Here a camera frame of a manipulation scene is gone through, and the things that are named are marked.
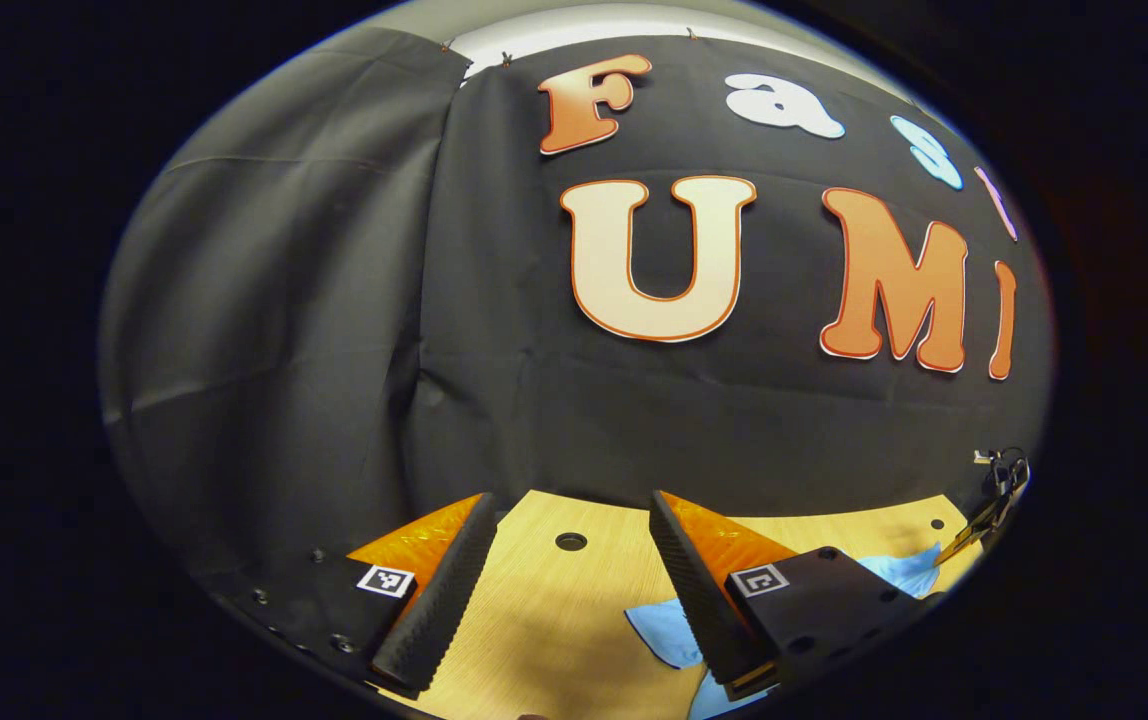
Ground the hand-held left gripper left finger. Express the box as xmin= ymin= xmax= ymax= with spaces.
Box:
xmin=209 ymin=490 xmax=498 ymax=701

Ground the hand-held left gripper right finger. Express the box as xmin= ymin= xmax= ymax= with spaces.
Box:
xmin=648 ymin=490 xmax=945 ymax=701

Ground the light blue T-shirt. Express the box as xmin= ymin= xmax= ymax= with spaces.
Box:
xmin=624 ymin=543 xmax=943 ymax=720

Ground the black backdrop cloth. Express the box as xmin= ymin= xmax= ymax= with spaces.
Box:
xmin=99 ymin=25 xmax=1053 ymax=591

